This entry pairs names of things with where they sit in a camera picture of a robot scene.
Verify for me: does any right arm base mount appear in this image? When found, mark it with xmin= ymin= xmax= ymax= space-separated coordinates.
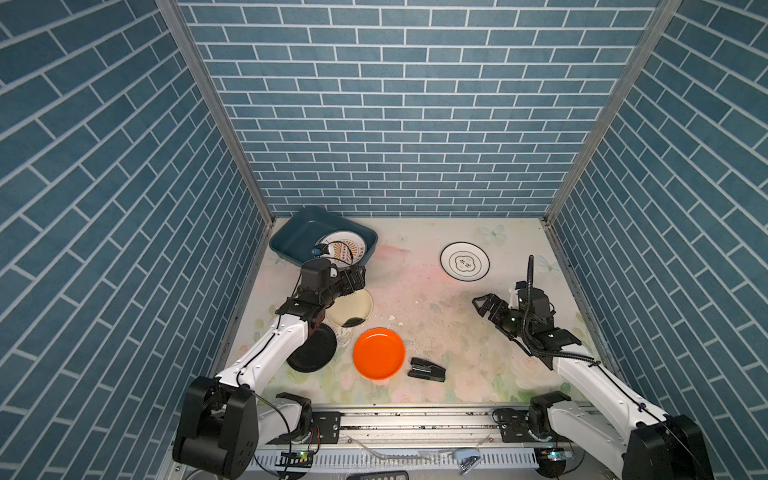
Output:
xmin=491 ymin=408 xmax=537 ymax=443

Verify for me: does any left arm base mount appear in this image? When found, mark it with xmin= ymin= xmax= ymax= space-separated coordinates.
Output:
xmin=269 ymin=411 xmax=342 ymax=445

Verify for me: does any cream yellow plate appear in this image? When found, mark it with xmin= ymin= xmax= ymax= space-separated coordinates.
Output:
xmin=326 ymin=289 xmax=374 ymax=328

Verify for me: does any black plate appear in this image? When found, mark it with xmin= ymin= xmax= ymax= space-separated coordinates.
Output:
xmin=287 ymin=324 xmax=337 ymax=373

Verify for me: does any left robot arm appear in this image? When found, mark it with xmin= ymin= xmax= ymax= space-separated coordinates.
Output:
xmin=172 ymin=258 xmax=366 ymax=479

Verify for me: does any aluminium front rail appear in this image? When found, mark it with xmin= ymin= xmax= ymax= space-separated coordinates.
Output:
xmin=161 ymin=404 xmax=679 ymax=480

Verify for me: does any white plate cloud emblem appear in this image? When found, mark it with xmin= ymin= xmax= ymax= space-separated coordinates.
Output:
xmin=440 ymin=242 xmax=490 ymax=282

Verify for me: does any black stapler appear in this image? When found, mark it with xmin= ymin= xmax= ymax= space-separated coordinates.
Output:
xmin=407 ymin=357 xmax=446 ymax=383

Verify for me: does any white plate orange sunburst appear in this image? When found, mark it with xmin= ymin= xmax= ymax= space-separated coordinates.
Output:
xmin=317 ymin=231 xmax=367 ymax=268

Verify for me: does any teal plastic bin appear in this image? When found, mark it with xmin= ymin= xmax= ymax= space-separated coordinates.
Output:
xmin=269 ymin=206 xmax=378 ymax=266

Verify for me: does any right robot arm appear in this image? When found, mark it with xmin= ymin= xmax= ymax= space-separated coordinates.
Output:
xmin=472 ymin=282 xmax=713 ymax=479

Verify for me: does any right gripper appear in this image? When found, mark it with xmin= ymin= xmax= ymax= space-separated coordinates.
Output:
xmin=473 ymin=291 xmax=532 ymax=341

